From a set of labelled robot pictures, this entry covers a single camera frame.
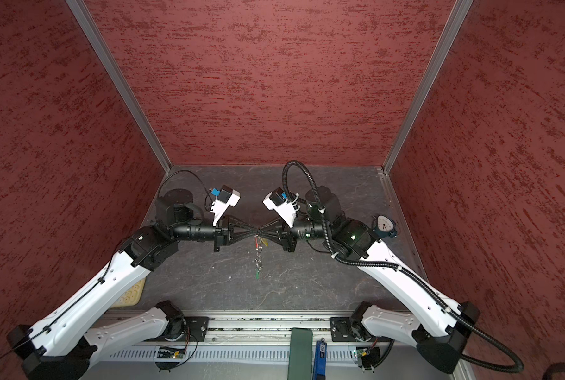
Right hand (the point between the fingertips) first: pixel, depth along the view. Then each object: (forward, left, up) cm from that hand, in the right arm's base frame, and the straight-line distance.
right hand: (260, 238), depth 60 cm
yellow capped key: (-1, -1, 0) cm, 1 cm away
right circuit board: (-24, -31, -35) cm, 52 cm away
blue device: (-24, -16, -30) cm, 42 cm away
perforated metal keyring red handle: (-1, +1, 0) cm, 2 cm away
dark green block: (-25, -10, -32) cm, 42 cm away
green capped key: (+1, +4, -29) cm, 30 cm away
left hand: (0, +2, +1) cm, 2 cm away
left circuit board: (-21, +32, -35) cm, 52 cm away
